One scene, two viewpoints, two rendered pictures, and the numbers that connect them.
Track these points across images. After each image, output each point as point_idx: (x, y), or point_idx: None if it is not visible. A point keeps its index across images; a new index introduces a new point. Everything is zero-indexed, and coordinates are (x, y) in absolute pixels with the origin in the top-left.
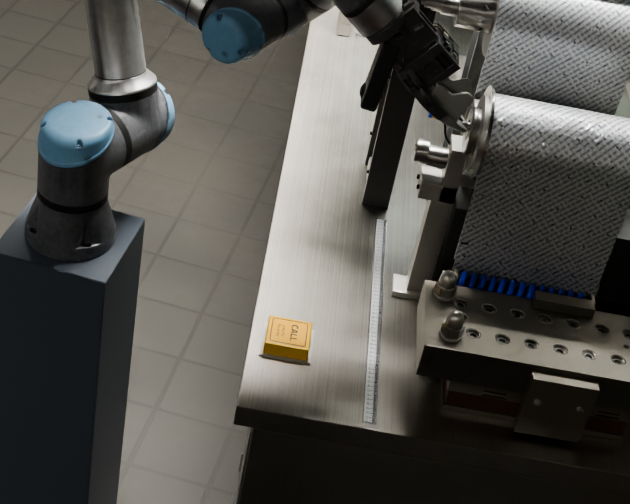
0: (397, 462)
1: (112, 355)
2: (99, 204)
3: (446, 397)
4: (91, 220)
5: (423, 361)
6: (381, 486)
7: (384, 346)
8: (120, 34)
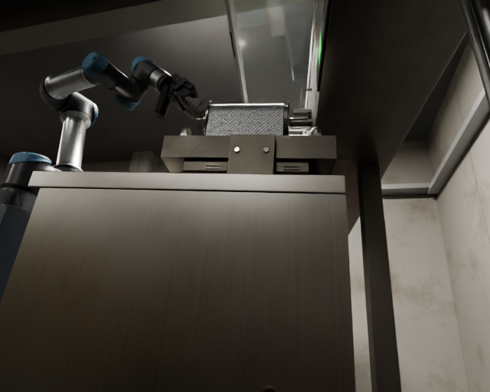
0: (139, 197)
1: (3, 289)
2: (28, 189)
3: None
4: (19, 194)
5: (164, 146)
6: (127, 223)
7: None
8: (69, 146)
